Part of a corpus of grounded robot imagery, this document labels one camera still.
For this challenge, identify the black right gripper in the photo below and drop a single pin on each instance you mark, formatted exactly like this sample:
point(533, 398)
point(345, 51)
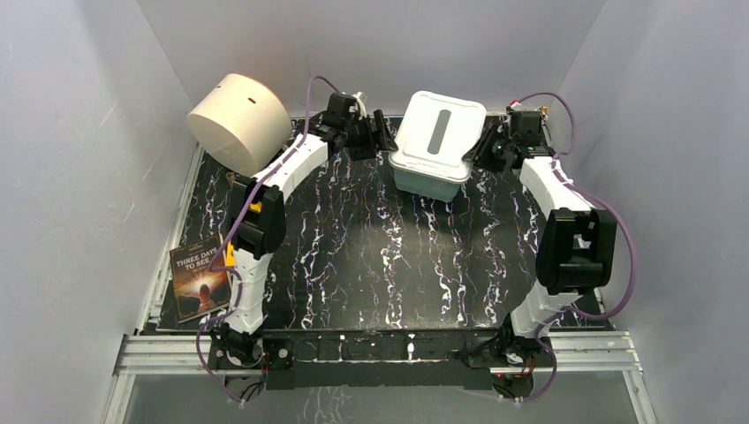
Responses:
point(479, 154)

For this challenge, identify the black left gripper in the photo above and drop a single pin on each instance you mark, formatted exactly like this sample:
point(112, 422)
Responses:
point(363, 135)

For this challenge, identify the white bin lid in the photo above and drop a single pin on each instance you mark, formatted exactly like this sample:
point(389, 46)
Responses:
point(436, 132)

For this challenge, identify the teal plastic bin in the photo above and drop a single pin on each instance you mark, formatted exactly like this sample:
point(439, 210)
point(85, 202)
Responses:
point(426, 186)

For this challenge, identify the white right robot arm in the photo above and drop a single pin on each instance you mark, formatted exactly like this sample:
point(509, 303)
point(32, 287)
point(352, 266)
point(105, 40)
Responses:
point(575, 253)

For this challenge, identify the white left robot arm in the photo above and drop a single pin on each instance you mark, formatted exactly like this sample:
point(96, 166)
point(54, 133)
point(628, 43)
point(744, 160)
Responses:
point(238, 334)

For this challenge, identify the cream cylindrical drum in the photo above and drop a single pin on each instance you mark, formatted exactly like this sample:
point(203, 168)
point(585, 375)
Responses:
point(241, 123)

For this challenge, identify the yellow test tube rack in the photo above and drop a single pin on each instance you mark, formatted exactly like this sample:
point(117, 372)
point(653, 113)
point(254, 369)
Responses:
point(244, 232)

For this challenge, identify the dark book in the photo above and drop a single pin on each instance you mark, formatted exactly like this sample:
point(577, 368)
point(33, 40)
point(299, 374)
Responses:
point(198, 290)

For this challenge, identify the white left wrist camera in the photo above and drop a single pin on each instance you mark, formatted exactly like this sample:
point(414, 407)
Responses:
point(360, 98)

